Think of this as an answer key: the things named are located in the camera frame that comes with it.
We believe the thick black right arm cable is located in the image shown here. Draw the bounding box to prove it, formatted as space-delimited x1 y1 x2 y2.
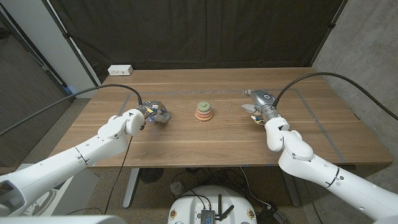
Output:
272 72 398 121

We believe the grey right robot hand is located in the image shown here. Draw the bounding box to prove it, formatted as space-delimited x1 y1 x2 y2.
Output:
241 89 282 125

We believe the white power strip box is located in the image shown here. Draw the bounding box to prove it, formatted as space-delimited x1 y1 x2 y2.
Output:
107 64 134 76

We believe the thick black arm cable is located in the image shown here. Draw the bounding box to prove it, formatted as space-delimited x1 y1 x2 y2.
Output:
0 83 143 138
272 72 398 121

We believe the light grey floor cable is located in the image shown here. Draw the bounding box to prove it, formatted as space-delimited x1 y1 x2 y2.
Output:
240 167 272 208

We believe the white robot torso base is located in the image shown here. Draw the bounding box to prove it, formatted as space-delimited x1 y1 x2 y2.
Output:
167 185 258 224

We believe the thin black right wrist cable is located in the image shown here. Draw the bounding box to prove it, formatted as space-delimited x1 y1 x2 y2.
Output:
306 189 324 224

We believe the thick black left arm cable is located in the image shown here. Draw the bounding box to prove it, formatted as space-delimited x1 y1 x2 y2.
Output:
0 83 143 138

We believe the black backdrop stand pole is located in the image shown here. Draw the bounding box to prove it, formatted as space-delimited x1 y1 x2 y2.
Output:
309 0 349 67
41 0 102 90

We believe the black floor cable tangle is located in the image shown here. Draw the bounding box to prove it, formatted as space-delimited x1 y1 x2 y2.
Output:
170 167 249 189

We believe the round grey floor object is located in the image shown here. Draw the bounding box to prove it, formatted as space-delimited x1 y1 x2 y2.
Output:
170 180 185 196

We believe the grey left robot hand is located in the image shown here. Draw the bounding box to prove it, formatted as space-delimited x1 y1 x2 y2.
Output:
136 100 172 124

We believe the white table leg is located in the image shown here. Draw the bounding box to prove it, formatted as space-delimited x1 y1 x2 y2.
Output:
123 167 141 209

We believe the black power brick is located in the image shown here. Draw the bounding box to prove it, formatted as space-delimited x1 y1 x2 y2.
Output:
257 205 289 224

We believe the grey radio module with antennas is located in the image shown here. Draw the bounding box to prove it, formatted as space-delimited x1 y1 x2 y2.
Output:
200 194 235 224

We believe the grey table leg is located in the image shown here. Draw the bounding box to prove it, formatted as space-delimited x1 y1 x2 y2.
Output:
279 166 302 208

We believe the white grey sneaker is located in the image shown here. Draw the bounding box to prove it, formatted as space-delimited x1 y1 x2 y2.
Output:
23 189 58 217

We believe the black metal frame bar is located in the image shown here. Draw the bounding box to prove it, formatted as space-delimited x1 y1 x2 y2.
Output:
0 12 76 102

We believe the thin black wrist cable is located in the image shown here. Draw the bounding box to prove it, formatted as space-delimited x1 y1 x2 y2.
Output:
104 136 134 215
306 189 324 224

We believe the dark grey toy ring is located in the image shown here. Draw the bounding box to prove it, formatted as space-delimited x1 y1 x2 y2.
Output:
154 111 172 123

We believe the thin black left wrist cable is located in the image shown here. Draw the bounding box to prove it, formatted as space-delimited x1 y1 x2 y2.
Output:
104 136 134 215

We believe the black curtain backdrop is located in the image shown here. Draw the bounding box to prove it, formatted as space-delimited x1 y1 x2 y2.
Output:
48 0 346 84

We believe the white robot chest cover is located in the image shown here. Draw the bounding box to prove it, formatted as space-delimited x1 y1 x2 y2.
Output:
0 215 126 224

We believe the round black floor fan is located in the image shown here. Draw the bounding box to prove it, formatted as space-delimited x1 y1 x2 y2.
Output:
139 167 164 184

